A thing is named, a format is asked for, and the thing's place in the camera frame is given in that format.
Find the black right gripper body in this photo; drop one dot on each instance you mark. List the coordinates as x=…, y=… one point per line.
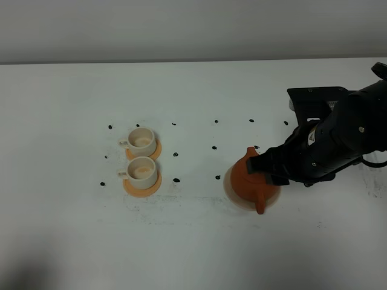
x=316, y=153

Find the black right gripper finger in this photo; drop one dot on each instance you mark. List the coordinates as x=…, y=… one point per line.
x=272, y=162
x=277, y=178

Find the beige round teapot coaster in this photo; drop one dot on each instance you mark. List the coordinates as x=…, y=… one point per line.
x=241, y=203

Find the near white teacup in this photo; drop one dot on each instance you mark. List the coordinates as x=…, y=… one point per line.
x=141, y=172

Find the far white teacup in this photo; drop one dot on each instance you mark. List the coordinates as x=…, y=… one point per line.
x=140, y=142

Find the far orange saucer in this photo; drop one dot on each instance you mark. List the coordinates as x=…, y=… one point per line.
x=154, y=155

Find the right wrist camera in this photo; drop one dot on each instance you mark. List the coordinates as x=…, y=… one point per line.
x=317, y=102

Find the white teacup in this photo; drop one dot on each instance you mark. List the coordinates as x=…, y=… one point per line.
x=140, y=142
x=141, y=172

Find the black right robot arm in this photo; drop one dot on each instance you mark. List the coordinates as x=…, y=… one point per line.
x=361, y=117

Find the brown clay teapot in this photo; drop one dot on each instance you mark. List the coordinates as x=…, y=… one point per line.
x=251, y=187

